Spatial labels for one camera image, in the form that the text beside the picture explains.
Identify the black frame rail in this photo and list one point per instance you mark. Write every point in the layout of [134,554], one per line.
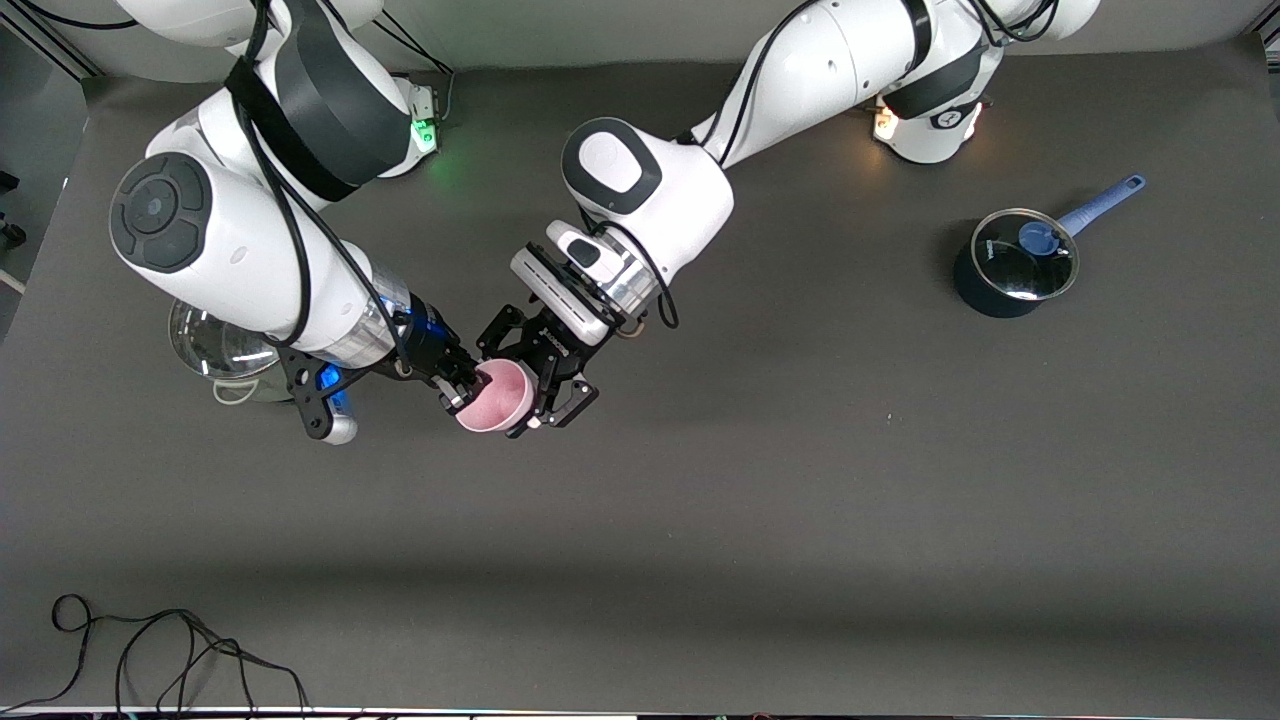
[50,42]

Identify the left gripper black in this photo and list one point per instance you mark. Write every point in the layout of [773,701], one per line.
[541,344]

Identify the pink plastic cup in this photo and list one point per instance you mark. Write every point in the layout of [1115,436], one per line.
[500,400]

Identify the dark blue saucepan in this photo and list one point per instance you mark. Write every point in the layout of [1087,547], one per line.
[985,300]

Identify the dark grey table mat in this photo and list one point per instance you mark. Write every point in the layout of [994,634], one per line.
[800,500]

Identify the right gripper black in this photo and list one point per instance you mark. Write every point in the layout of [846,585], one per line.
[430,349]

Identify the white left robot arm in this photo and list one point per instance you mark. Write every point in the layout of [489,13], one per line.
[830,70]

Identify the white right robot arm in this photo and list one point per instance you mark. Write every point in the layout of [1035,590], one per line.
[230,250]

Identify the glass lid with blue knob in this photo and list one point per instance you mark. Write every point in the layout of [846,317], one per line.
[1010,265]

